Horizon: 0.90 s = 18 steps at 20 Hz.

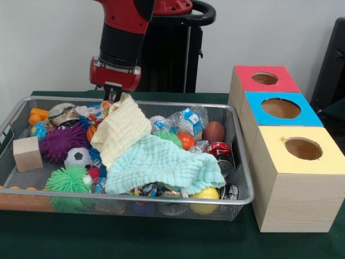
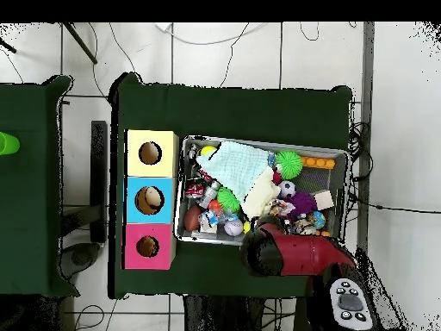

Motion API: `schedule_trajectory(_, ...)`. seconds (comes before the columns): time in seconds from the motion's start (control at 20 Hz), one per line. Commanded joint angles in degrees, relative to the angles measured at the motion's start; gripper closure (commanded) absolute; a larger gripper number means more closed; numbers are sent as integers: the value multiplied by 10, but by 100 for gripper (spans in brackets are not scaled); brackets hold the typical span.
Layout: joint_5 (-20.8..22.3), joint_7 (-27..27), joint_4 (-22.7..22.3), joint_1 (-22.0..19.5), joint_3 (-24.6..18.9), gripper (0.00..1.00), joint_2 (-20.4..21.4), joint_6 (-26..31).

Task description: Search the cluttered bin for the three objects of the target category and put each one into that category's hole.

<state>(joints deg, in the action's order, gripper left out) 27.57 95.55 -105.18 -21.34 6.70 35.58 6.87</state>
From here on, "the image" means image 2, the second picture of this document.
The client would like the green cup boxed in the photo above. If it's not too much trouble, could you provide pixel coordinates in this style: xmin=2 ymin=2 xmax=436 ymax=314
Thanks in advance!
xmin=0 ymin=130 xmax=22 ymax=156

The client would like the clear mesh bin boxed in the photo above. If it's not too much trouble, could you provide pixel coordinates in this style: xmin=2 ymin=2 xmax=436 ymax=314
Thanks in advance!
xmin=174 ymin=135 xmax=349 ymax=254

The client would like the black tripod leg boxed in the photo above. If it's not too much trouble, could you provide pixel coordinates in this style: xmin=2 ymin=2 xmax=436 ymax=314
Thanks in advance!
xmin=58 ymin=22 xmax=97 ymax=66

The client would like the wooden box with three holes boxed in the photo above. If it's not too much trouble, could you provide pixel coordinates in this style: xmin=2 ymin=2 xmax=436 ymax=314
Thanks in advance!
xmin=122 ymin=128 xmax=180 ymax=271

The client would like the mint green cloth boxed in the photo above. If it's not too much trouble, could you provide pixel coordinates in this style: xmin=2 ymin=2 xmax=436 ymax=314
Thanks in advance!
xmin=196 ymin=140 xmax=273 ymax=203

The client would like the white baseball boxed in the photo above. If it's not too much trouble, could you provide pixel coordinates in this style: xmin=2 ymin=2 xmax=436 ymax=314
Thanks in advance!
xmin=224 ymin=218 xmax=245 ymax=239

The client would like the red soda can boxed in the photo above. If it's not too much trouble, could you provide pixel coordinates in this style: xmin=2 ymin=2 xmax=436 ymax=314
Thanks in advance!
xmin=185 ymin=180 xmax=207 ymax=200

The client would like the plain wooden block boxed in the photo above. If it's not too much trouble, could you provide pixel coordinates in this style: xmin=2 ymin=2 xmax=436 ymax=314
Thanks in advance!
xmin=314 ymin=190 xmax=335 ymax=211

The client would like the dark green table cloth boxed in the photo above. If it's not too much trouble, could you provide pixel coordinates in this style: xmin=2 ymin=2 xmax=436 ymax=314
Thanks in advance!
xmin=0 ymin=74 xmax=73 ymax=297
xmin=109 ymin=72 xmax=354 ymax=304

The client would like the green spiky ball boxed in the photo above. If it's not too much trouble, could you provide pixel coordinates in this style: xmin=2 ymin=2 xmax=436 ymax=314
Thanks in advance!
xmin=275 ymin=150 xmax=304 ymax=180
xmin=216 ymin=187 xmax=242 ymax=214

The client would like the cream knitted cloth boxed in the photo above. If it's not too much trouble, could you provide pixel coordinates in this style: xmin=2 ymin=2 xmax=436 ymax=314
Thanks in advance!
xmin=240 ymin=166 xmax=282 ymax=221

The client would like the brown toy football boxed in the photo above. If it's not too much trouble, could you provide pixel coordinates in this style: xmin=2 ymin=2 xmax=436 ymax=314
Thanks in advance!
xmin=183 ymin=205 xmax=202 ymax=234

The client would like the purple spiky ball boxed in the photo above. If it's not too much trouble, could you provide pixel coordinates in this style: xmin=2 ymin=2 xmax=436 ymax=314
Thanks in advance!
xmin=288 ymin=190 xmax=318 ymax=221

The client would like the small soccer ball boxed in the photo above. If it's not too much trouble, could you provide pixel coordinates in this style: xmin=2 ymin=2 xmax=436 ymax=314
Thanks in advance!
xmin=278 ymin=180 xmax=297 ymax=201

